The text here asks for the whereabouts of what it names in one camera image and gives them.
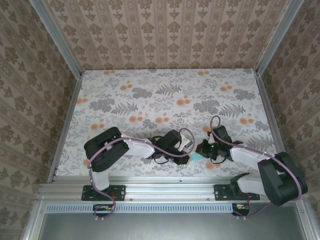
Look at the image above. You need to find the white slotted cable duct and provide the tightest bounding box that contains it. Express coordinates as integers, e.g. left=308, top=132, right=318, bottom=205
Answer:
left=46, top=203, right=235, bottom=214

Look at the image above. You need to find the light blue cloth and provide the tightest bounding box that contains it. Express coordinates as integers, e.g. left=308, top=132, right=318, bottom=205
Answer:
left=188, top=152, right=205, bottom=163

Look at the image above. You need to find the aluminium table side rail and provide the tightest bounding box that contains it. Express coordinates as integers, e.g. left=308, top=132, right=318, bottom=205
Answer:
left=254, top=71, right=296, bottom=182
left=48, top=77, right=83, bottom=183

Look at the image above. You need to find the aluminium lower frame beam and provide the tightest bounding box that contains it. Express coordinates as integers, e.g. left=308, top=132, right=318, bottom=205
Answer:
left=294, top=201, right=318, bottom=240
left=21, top=201, right=48, bottom=240

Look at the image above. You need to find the black connector board with wires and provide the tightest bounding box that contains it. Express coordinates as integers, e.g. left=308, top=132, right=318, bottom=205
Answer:
left=231, top=202, right=251, bottom=216
left=92, top=203, right=114, bottom=217

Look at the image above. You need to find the left gripper thin black cable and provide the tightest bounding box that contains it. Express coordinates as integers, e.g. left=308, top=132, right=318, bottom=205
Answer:
left=153, top=156, right=174, bottom=165

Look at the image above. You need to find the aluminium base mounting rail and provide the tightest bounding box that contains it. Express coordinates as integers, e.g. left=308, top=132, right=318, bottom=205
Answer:
left=37, top=175, right=306, bottom=204

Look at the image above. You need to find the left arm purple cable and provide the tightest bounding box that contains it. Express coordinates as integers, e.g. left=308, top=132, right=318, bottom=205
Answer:
left=87, top=127, right=196, bottom=221

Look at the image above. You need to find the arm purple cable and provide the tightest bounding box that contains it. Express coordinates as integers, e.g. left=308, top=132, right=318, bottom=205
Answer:
left=209, top=115, right=307, bottom=221
left=87, top=127, right=196, bottom=221

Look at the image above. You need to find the gripper thin black cable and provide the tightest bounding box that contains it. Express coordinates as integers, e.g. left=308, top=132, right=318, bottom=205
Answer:
left=153, top=156, right=174, bottom=165
left=209, top=156, right=227, bottom=165

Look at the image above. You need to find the grey metal panel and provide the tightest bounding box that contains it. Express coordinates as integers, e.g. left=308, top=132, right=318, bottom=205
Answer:
left=39, top=212, right=308, bottom=240

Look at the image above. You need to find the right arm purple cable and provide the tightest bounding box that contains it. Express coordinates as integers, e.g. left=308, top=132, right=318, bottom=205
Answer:
left=209, top=115, right=307, bottom=221

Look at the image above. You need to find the aluminium corner frame post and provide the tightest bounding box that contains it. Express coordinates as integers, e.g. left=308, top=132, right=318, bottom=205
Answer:
left=256, top=0, right=305, bottom=76
left=29, top=0, right=83, bottom=80

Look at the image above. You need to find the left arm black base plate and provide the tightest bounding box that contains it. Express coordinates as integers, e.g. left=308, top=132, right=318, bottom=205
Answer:
left=81, top=184, right=126, bottom=202

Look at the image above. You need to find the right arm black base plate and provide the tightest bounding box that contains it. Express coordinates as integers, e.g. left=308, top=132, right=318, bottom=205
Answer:
left=213, top=184, right=261, bottom=202

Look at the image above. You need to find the right gripper thin black cable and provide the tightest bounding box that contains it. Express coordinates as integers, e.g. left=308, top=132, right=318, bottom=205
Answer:
left=209, top=156, right=227, bottom=165

